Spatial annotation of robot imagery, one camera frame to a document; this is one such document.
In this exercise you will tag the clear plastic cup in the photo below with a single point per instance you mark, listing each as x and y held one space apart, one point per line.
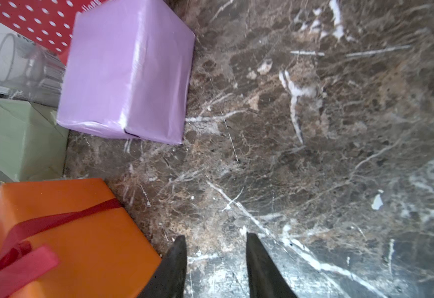
31 69

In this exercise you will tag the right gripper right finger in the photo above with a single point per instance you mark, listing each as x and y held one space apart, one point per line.
264 278

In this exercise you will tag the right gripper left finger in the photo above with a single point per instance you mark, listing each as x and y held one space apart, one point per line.
168 280

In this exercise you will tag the green gift box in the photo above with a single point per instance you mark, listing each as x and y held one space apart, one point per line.
32 144

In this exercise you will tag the purple gift box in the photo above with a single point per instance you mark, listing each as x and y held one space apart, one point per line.
128 73

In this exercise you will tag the red ribbon bow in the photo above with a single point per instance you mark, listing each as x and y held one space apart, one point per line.
20 263

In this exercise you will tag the red polka dot toaster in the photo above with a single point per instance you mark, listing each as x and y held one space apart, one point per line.
49 23

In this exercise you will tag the orange gift box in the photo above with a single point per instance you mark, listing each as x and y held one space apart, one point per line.
104 255

